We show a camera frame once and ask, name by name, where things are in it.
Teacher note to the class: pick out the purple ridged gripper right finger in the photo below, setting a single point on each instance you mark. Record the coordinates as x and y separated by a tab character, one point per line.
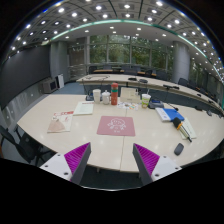
151	166

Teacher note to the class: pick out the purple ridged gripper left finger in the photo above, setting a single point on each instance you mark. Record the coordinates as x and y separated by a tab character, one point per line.
69	166

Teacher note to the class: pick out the black computer mouse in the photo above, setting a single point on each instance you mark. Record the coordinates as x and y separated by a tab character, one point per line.
179	148

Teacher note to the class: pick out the pink mouse pad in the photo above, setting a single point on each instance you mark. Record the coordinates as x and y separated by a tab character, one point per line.
116	126

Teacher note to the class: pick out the black office chair left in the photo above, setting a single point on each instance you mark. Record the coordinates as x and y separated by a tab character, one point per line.
28	148

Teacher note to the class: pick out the red white magazine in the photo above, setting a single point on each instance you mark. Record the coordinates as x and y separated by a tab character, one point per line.
65	118

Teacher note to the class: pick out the white notebook right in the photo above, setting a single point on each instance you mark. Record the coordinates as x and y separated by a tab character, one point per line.
187	125

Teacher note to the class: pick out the blue folder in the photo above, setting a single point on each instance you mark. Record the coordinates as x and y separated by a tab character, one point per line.
171	114

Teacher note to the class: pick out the white paper booklet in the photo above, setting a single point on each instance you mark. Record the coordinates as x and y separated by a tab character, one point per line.
84	108

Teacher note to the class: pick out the black desk phone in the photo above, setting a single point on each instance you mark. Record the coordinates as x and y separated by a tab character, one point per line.
155	104

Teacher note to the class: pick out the green paper drink cup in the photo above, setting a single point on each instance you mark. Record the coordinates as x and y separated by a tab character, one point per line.
145	100

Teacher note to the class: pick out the beige desk sign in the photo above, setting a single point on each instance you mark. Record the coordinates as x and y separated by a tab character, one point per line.
129	95

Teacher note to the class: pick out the white lidded cup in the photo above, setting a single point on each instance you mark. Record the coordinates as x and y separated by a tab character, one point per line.
96	95

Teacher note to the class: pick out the white ceramic mug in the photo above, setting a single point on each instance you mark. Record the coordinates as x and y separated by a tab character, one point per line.
106	97

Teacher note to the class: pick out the microwave-like white box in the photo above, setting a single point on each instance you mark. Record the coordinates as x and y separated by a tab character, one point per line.
49	86

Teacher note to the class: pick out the red thermos bottle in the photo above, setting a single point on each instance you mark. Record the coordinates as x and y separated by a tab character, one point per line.
114	93

